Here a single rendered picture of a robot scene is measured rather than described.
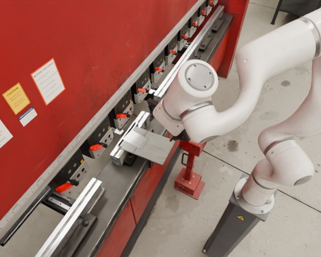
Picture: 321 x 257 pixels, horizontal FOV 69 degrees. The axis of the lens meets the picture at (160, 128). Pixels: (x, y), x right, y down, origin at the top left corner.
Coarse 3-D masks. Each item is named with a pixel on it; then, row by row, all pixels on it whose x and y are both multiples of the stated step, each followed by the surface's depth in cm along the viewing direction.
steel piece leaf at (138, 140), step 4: (132, 136) 139; (136, 136) 139; (140, 136) 139; (128, 140) 137; (132, 140) 137; (136, 140) 137; (140, 140) 137; (144, 140) 137; (132, 144) 135; (136, 144) 135; (140, 144) 135; (144, 144) 135; (140, 148) 132
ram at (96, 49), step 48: (0, 0) 48; (48, 0) 58; (96, 0) 74; (144, 0) 100; (192, 0) 156; (0, 48) 52; (48, 48) 63; (96, 48) 82; (144, 48) 115; (0, 96) 55; (96, 96) 91; (48, 144) 76; (0, 192) 64
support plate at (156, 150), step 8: (136, 128) 143; (152, 136) 139; (160, 136) 139; (128, 144) 135; (152, 144) 135; (160, 144) 135; (168, 144) 135; (136, 152) 131; (144, 152) 131; (152, 152) 131; (160, 152) 131; (168, 152) 131; (152, 160) 128; (160, 160) 128
